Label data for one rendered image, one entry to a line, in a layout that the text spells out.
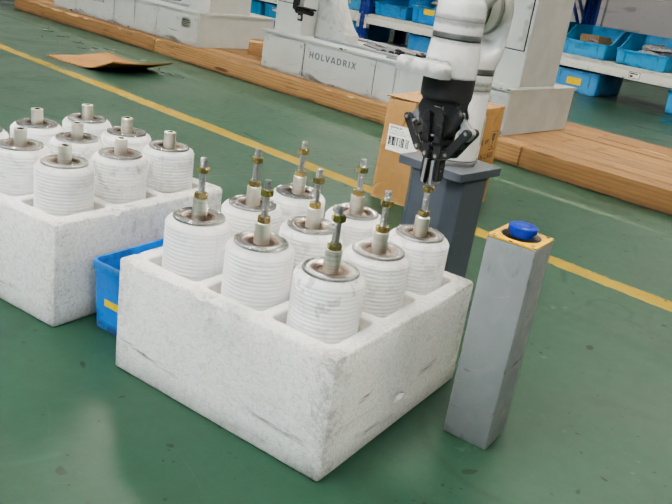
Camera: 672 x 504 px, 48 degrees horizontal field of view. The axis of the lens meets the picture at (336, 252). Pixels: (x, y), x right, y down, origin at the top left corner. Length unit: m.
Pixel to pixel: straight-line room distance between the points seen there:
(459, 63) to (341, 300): 0.37
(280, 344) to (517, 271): 0.33
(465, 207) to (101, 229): 0.66
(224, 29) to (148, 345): 3.48
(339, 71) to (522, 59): 0.91
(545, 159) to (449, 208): 1.53
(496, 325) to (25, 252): 0.76
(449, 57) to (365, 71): 2.44
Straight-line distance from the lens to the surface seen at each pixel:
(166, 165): 1.45
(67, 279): 1.31
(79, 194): 1.31
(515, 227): 1.04
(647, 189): 2.80
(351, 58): 3.57
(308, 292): 0.95
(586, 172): 2.87
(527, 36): 3.13
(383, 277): 1.04
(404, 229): 1.18
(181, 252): 1.09
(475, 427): 1.14
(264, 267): 1.01
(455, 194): 1.43
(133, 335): 1.17
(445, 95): 1.09
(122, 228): 1.35
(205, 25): 4.42
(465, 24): 1.09
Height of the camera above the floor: 0.62
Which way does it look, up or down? 21 degrees down
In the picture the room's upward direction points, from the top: 9 degrees clockwise
